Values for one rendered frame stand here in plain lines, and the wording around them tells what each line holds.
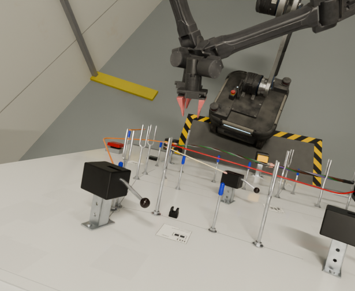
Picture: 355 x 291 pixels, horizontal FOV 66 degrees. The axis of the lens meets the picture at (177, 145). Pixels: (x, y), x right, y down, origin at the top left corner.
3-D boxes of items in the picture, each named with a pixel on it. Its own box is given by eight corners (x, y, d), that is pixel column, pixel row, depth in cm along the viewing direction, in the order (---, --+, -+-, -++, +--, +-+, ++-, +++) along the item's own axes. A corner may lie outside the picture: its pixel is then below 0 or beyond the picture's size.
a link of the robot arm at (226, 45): (333, 19, 86) (333, -17, 79) (340, 27, 82) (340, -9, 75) (205, 63, 101) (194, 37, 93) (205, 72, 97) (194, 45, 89)
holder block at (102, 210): (129, 253, 34) (141, 185, 33) (73, 220, 40) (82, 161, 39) (151, 242, 38) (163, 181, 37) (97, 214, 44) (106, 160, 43)
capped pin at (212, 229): (212, 228, 47) (222, 181, 46) (218, 232, 46) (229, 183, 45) (206, 229, 46) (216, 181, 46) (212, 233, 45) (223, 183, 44)
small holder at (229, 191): (251, 213, 60) (259, 182, 60) (215, 200, 65) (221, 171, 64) (257, 209, 64) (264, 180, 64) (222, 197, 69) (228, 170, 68)
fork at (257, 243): (251, 241, 45) (271, 159, 44) (262, 243, 45) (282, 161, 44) (252, 246, 43) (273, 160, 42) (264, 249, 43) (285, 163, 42)
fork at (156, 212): (153, 211, 50) (167, 135, 49) (162, 213, 50) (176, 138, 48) (149, 214, 48) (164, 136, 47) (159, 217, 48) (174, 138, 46)
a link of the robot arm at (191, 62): (195, 54, 95) (183, 54, 91) (209, 56, 90) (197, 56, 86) (194, 74, 97) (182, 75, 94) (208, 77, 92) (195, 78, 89)
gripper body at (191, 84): (205, 97, 92) (207, 75, 89) (176, 94, 94) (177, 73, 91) (207, 94, 98) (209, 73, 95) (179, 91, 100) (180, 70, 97)
